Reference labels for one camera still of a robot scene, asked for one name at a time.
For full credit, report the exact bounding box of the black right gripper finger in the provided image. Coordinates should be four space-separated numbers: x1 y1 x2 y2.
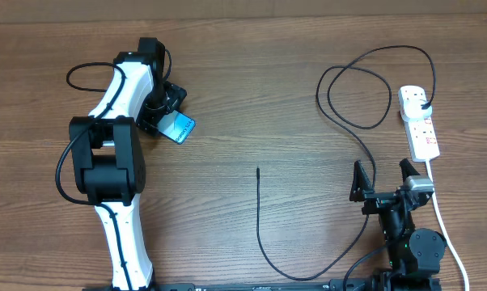
349 160 375 202
399 158 420 181

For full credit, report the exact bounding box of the Samsung Galaxy smartphone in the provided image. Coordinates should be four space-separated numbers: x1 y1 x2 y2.
158 111 196 144

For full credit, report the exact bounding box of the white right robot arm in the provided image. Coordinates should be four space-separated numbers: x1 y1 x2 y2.
342 158 447 290

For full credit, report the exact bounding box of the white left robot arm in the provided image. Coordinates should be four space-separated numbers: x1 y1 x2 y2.
55 37 196 290

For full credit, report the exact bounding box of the white charger plug adapter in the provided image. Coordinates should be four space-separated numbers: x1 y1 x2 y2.
400 99 433 122

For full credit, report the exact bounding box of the white power strip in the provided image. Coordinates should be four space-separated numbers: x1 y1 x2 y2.
398 85 440 162

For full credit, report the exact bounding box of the black charger cable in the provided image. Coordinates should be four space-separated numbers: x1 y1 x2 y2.
256 44 437 282

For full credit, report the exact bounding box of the white power strip cord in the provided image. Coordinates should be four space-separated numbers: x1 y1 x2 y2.
424 159 471 291

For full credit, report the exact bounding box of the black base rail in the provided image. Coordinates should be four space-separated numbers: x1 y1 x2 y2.
81 277 443 291

